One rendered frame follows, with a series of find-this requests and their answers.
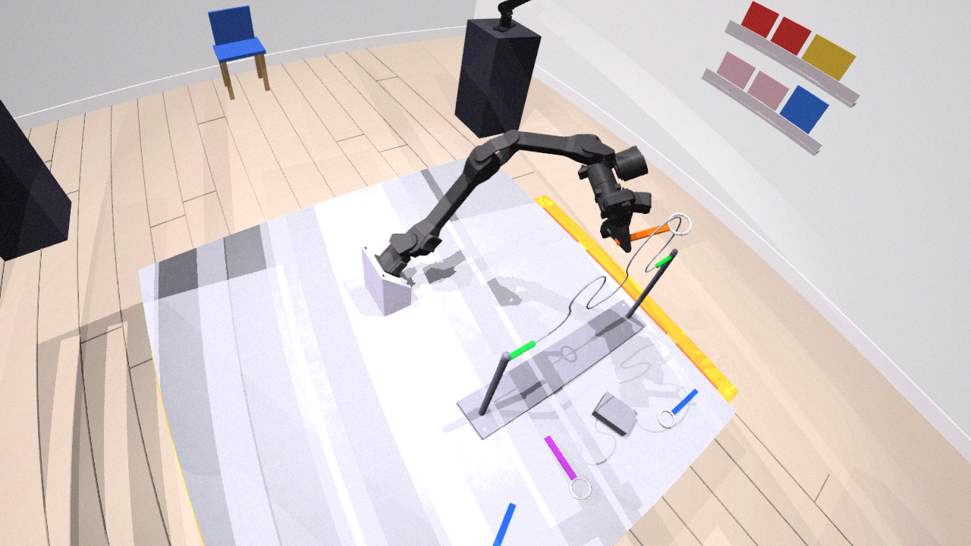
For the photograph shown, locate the white loop with blue handle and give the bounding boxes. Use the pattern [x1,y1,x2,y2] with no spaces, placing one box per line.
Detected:
[493,503,516,546]
[658,389,698,428]

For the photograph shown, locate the orange handle with grey loop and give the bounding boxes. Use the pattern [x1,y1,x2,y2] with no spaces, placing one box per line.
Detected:
[615,213,692,245]

